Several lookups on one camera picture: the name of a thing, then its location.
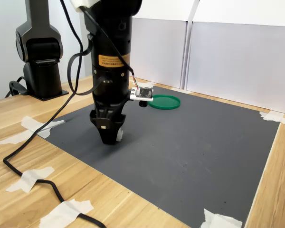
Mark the round green lid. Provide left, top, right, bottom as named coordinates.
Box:
left=147, top=94, right=181, bottom=111

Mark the white masking tape piece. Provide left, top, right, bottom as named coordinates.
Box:
left=259, top=110, right=285, bottom=127
left=130, top=80, right=155, bottom=89
left=200, top=208, right=243, bottom=228
left=5, top=166, right=56, bottom=193
left=38, top=199, right=95, bottom=228
left=0, top=115, right=66, bottom=146

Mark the dark grey mat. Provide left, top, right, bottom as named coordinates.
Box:
left=43, top=85, right=281, bottom=228

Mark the white partition panel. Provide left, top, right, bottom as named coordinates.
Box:
left=130, top=0, right=198, bottom=90
left=185, top=0, right=285, bottom=116

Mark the white camera box with board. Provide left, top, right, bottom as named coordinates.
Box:
left=129, top=86, right=155, bottom=108

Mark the black flat arm cable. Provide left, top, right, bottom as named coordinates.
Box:
left=67, top=33, right=110, bottom=96

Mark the black camera cable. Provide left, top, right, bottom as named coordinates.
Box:
left=2, top=0, right=141, bottom=228

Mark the black arm base cable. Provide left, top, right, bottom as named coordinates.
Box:
left=4, top=76, right=29, bottom=99

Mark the white plastic cable holder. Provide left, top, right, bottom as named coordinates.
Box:
left=69, top=0, right=103, bottom=13

